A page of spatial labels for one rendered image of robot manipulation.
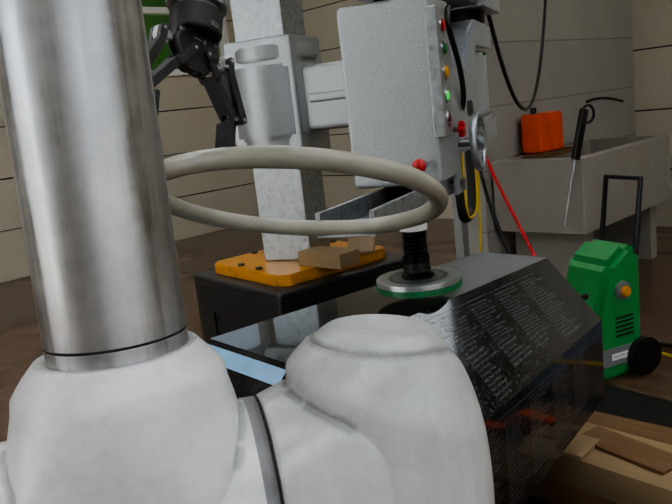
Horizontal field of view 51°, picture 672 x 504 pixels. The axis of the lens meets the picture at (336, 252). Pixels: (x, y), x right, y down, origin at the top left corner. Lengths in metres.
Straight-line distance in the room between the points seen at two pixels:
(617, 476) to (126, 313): 1.90
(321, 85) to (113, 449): 2.06
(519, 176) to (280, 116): 2.44
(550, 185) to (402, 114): 2.91
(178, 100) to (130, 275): 8.15
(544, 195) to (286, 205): 2.33
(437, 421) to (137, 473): 0.21
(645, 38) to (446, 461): 6.20
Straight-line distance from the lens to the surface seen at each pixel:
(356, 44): 1.70
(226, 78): 1.09
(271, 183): 2.56
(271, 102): 2.45
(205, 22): 1.04
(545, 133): 4.92
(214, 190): 8.89
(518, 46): 5.08
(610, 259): 3.27
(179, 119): 8.60
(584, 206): 4.44
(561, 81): 5.55
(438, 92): 1.63
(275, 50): 2.48
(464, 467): 0.55
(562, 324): 2.01
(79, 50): 0.49
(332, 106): 2.44
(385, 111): 1.67
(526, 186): 4.59
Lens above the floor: 1.30
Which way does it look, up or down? 11 degrees down
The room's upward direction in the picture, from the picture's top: 7 degrees counter-clockwise
